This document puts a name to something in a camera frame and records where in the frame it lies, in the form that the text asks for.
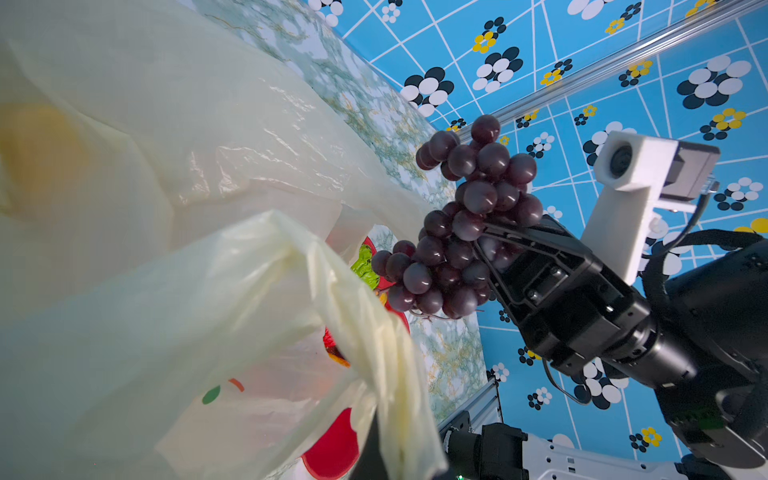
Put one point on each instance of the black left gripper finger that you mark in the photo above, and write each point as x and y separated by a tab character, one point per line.
370	464

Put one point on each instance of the purple grape bunch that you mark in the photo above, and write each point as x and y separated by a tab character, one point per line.
447	271

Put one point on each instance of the red flower-shaped plate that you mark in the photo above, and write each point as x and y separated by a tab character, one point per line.
336	452

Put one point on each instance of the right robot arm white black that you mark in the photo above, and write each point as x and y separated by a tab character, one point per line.
698	340

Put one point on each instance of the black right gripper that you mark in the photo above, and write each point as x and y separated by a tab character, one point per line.
568	306

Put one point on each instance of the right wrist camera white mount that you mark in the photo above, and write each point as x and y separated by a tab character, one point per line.
641	174

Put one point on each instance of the yellowish printed plastic bag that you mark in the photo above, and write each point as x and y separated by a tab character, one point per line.
179	214

